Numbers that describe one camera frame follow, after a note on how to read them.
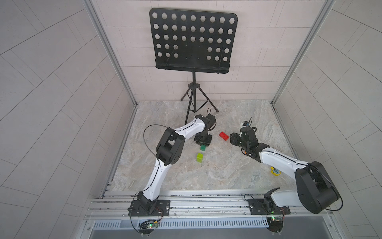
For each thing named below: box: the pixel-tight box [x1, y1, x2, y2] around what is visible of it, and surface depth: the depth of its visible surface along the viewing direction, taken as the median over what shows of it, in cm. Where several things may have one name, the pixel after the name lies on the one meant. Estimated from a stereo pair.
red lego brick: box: [218, 131, 230, 141], surface depth 99 cm
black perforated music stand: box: [149, 7, 238, 125], surface depth 69 cm
